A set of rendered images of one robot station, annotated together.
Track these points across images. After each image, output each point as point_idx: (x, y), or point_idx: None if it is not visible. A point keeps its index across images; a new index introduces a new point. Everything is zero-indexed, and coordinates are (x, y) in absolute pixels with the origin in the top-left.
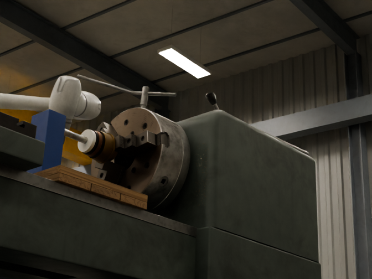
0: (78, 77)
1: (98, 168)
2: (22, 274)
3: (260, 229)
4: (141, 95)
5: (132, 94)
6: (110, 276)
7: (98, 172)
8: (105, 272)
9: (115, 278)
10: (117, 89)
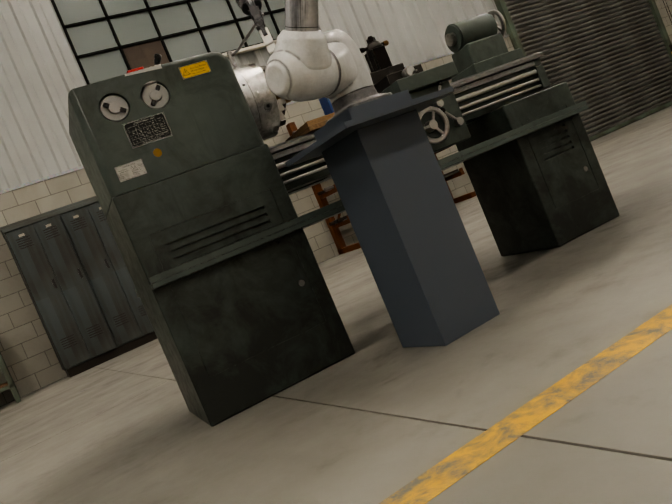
0: (263, 15)
1: (285, 105)
2: None
3: None
4: (233, 56)
5: (237, 52)
6: (315, 184)
7: (283, 106)
8: (321, 182)
9: (312, 185)
10: (244, 42)
